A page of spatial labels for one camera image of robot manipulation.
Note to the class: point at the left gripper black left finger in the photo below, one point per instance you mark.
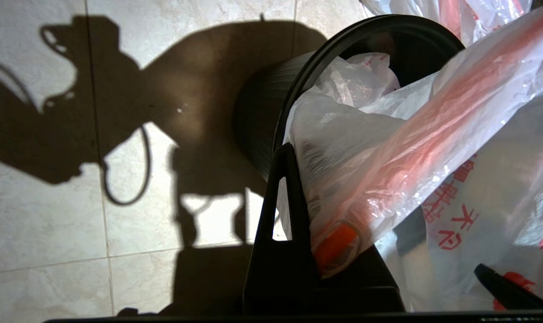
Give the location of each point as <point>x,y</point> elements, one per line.
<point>280,269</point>

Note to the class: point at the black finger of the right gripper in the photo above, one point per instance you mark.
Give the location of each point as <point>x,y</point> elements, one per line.
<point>504,291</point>

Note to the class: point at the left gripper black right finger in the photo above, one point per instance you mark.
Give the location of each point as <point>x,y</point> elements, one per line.
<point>365,291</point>

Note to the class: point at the white plastic bag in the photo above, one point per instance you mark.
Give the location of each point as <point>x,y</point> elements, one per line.
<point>432,157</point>

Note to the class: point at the black round trash bin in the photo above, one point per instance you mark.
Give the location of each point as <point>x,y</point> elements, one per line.
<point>262,112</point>

